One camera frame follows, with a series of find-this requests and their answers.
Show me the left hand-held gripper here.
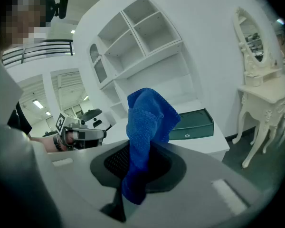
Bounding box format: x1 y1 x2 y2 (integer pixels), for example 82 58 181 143
55 112 107 152

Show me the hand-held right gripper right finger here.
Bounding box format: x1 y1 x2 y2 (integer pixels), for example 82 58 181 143
123 140 263 228

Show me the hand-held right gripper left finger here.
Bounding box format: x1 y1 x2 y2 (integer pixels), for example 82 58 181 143
47 139 131 211

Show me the blue cloth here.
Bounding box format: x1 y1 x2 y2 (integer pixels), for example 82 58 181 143
121 87 181 206

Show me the dark green case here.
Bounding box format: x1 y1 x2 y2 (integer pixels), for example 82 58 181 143
168 107 215 141

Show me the person's left forearm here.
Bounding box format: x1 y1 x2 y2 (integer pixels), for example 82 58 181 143
30 136 60 154

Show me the person's left hand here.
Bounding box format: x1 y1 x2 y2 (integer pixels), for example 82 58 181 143
60 131 75 152

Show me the white black-trimmed machine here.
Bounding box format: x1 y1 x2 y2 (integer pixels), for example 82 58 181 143
81 108 111 131

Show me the silver wristwatch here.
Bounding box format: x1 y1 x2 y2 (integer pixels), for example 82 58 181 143
53 133 62 152

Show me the black printed T-shirt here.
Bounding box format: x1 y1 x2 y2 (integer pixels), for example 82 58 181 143
7 102 33 135

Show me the white shelf unit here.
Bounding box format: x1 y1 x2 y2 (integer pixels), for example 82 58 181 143
88 0 203 126

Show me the black metal railing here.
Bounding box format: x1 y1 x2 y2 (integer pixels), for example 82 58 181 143
1 39 75 66

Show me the cream carved dressing table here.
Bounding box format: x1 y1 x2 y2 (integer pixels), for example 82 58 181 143
231 75 285 169

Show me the person's head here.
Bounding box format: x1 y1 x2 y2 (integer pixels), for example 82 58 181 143
0 0 57 51

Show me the cream oval vanity mirror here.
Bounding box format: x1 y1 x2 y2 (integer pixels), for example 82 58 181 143
232 7 284 87

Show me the black head-mounted camera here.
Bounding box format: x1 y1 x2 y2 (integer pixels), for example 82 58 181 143
54 0 70 20

